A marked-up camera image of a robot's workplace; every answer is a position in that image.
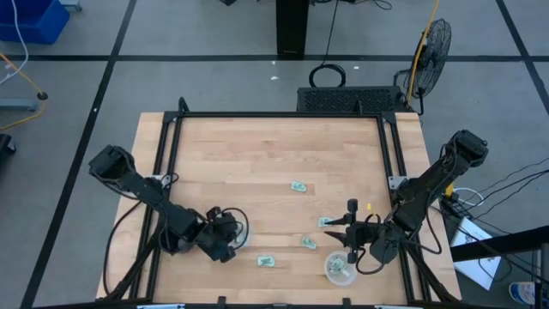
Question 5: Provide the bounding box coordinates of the blue white shoe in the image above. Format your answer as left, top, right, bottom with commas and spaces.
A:
508, 281, 537, 306

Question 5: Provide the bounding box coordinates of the clear round plastic container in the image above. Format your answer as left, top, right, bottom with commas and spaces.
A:
323, 251, 358, 287
233, 221, 252, 252

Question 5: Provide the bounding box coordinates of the black pillar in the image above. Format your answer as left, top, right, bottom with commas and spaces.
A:
275, 0, 311, 60

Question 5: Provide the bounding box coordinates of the yellow cable by fan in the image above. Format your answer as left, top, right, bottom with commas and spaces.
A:
406, 0, 443, 102

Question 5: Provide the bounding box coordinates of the white cable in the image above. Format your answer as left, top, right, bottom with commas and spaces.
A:
0, 0, 30, 86

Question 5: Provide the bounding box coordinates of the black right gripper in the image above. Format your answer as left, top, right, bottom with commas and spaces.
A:
323, 197, 383, 265

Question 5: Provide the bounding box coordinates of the black mug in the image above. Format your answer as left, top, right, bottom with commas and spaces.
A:
158, 231, 190, 255

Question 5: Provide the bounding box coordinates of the grey flat base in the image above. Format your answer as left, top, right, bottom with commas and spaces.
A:
0, 98, 40, 112

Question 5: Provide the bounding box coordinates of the black floor object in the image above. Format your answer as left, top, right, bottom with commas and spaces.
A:
0, 133, 17, 156

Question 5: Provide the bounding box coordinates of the white flat box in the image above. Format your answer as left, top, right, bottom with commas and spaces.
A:
449, 216, 503, 292

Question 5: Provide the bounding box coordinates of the black beam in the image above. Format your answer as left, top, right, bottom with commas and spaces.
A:
449, 225, 549, 263

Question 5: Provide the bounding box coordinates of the coiled black cable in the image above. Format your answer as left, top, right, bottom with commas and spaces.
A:
308, 0, 347, 89

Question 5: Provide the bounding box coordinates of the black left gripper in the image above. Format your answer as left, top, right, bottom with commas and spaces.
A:
196, 205, 250, 264

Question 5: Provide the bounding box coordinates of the black vented case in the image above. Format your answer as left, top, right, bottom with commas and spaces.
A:
296, 85, 413, 114

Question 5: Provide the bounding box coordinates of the blue plastic bin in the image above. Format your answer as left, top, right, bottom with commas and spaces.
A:
0, 0, 71, 45

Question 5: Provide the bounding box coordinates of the yellow floor cable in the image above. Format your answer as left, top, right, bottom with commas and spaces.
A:
0, 51, 48, 132

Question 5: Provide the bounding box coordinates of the black floor fan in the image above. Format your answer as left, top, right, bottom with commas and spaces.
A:
393, 17, 453, 116

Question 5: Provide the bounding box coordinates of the black aluminium table frame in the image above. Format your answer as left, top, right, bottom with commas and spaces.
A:
97, 96, 463, 306

